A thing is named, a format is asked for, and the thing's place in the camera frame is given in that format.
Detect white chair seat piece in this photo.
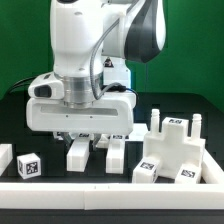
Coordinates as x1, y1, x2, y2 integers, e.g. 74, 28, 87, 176
143, 109, 206, 179

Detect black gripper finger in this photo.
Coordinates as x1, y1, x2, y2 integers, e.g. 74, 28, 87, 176
61, 132, 73, 145
92, 134, 101, 149

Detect black cables at base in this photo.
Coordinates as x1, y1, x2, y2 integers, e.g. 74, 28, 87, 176
6, 77, 34, 96

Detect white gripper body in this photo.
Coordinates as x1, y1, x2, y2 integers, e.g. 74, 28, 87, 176
26, 91, 136, 135

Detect white tagged cube front left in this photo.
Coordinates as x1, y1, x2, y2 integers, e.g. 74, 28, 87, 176
17, 153, 41, 179

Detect white sheet with tags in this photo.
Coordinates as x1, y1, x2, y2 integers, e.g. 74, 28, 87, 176
128, 123, 148, 141

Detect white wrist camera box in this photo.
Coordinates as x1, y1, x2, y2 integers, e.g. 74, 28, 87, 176
28, 72, 64, 99

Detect long white chair back post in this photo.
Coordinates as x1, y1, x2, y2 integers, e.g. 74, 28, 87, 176
66, 134, 125, 174

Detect white U-shaped boundary frame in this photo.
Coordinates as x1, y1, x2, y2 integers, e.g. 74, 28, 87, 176
0, 143, 224, 211

